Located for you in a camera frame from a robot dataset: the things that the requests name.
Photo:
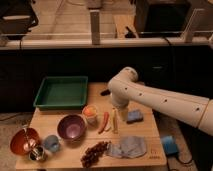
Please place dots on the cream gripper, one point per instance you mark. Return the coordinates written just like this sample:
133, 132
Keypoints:
123, 113

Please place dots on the red chili pepper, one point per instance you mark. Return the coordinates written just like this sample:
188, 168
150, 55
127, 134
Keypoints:
104, 124

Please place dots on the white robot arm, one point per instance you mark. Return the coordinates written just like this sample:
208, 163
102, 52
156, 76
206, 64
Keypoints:
193, 110

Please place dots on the purple bowl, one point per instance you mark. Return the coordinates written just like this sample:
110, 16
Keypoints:
71, 127

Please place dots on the red bowl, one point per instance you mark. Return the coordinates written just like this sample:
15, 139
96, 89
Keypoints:
18, 143

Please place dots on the blue sponge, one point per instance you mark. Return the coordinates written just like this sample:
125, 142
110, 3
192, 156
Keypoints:
134, 116

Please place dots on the clear cup with orange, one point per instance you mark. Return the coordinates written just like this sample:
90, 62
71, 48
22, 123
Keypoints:
90, 114

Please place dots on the blue grey cloth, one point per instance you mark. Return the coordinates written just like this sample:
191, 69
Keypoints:
128, 147

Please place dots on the bunch of dark grapes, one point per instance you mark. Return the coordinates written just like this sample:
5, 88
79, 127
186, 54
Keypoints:
92, 154

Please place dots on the green plastic tray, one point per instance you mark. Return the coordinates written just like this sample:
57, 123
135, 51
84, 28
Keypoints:
62, 92

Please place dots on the small blue cup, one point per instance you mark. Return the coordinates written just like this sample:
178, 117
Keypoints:
51, 143

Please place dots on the small metal cup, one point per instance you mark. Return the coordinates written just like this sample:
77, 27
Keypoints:
37, 154

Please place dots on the metal spoon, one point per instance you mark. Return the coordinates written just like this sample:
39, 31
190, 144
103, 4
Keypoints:
30, 142

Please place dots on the black cabinet box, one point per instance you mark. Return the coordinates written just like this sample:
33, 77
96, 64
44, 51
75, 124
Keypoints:
160, 15

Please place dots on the black chair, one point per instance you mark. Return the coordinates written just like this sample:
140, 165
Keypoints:
17, 17

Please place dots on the black handled brush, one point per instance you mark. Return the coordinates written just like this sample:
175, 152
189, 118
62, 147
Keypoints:
105, 92

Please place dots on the grey metal post right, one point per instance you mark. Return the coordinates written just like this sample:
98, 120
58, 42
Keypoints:
196, 29

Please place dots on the grey metal post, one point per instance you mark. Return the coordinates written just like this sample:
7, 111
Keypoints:
94, 7
196, 29

